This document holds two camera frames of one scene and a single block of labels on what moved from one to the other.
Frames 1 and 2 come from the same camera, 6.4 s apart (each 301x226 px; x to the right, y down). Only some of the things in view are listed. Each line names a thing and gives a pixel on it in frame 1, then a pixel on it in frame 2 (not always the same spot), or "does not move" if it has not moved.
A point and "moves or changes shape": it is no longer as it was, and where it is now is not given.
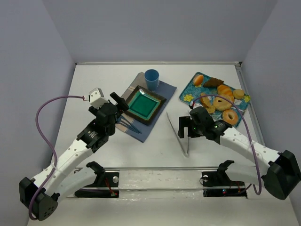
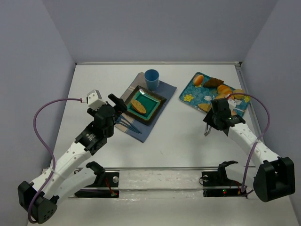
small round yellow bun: x=238 y=93 does not move
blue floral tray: x=216 y=96 does not move
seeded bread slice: x=205 y=100 -> x=138 y=106
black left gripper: x=119 y=102 does not move
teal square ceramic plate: x=144 y=105 does not move
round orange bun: x=198 y=79 does not move
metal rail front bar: x=163 y=168 does not move
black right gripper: x=188 y=127 -> x=212 y=121
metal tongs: x=185 y=154 moves or changes shape
